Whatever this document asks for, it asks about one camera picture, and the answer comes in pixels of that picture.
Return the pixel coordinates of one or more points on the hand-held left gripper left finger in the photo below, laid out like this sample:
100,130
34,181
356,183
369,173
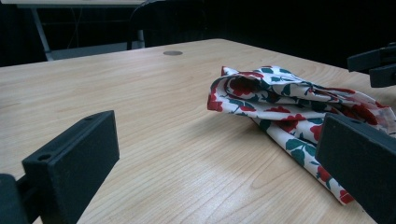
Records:
73,165

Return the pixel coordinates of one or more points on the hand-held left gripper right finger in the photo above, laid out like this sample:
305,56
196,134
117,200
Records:
361,161

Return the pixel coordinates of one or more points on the red floral print shirt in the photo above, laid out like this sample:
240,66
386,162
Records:
289,102

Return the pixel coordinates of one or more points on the black folding chair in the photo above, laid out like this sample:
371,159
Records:
168,25

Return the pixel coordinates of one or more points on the white metal desk frame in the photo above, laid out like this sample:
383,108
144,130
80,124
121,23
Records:
42,34

